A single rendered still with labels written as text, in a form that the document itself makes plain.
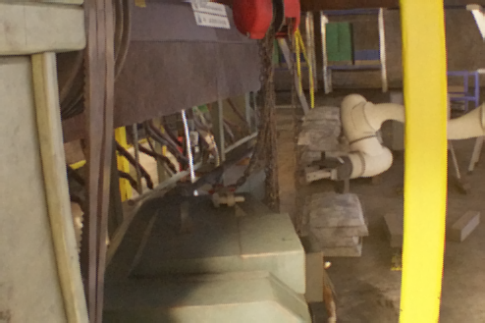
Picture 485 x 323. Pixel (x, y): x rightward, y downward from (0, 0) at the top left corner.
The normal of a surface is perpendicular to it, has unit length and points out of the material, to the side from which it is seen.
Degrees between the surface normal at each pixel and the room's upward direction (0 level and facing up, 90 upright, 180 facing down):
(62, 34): 90
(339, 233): 63
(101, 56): 94
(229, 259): 90
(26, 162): 90
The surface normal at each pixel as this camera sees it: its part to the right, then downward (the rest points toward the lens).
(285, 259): 0.03, 0.18
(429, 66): -0.31, 0.19
